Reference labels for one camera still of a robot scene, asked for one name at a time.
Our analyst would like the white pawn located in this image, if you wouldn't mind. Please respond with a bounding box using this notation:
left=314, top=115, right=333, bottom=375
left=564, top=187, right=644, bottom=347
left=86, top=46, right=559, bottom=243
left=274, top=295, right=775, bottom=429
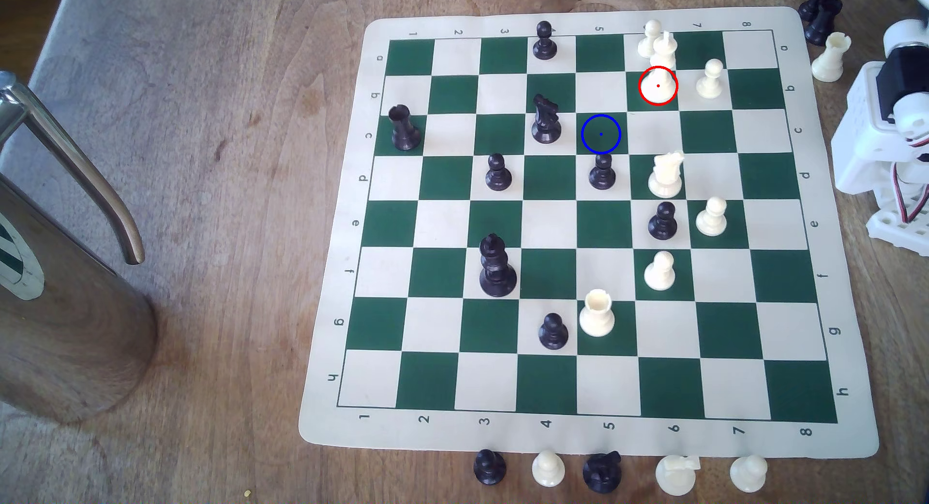
left=531, top=450, right=566, bottom=488
left=695, top=58, right=725, bottom=100
left=729, top=455, right=769, bottom=493
left=637, top=19, right=663, bottom=59
left=695, top=196, right=729, bottom=237
left=642, top=66, right=676, bottom=104
left=644, top=251, right=676, bottom=292

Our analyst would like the green white chess mat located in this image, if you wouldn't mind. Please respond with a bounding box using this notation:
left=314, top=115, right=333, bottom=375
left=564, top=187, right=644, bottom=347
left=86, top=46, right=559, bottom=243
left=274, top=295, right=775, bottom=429
left=298, top=7, right=881, bottom=460

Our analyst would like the black rook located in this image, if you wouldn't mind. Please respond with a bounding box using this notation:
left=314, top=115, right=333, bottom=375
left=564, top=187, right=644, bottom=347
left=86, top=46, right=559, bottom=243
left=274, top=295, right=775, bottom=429
left=388, top=104, right=422, bottom=152

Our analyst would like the black knight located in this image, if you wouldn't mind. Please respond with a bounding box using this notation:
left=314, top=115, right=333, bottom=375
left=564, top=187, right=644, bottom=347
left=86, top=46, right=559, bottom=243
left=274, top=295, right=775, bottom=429
left=582, top=451, right=623, bottom=494
left=530, top=94, right=563, bottom=145

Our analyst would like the white rook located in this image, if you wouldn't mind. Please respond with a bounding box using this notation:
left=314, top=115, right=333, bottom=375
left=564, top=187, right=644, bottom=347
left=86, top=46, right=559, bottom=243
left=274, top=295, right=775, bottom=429
left=580, top=288, right=616, bottom=338
left=810, top=31, right=852, bottom=83

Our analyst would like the white knight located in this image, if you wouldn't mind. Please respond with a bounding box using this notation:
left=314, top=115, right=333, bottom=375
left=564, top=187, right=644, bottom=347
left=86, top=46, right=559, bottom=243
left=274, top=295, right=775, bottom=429
left=647, top=150, right=686, bottom=199
left=655, top=455, right=701, bottom=497

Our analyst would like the stainless steel jug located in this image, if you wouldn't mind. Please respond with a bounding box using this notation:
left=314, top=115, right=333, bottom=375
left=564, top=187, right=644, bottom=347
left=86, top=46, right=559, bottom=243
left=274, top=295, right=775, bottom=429
left=0, top=70, right=159, bottom=425

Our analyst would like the red black servo cable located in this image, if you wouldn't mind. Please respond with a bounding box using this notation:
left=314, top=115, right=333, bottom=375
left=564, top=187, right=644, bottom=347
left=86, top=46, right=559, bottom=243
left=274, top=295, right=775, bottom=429
left=889, top=159, right=929, bottom=225

